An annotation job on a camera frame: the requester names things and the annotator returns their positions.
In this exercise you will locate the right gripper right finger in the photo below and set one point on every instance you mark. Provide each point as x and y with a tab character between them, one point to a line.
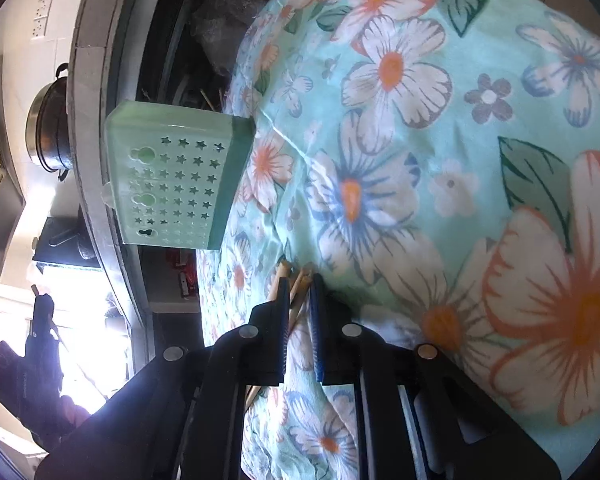
346	353

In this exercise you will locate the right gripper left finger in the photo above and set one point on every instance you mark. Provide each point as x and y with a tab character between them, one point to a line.
251	355

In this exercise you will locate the wooden chopstick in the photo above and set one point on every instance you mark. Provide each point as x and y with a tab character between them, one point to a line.
299	290
282	271

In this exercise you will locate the mint green utensil holder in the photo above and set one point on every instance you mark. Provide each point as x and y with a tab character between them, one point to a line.
174	171

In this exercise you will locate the floral quilted table cloth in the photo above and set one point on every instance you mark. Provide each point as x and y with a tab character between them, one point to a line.
438	163

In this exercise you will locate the black steamer pot with lid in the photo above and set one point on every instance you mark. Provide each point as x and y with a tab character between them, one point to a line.
47	130

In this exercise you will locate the white wall socket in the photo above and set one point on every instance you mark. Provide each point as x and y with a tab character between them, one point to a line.
40	19

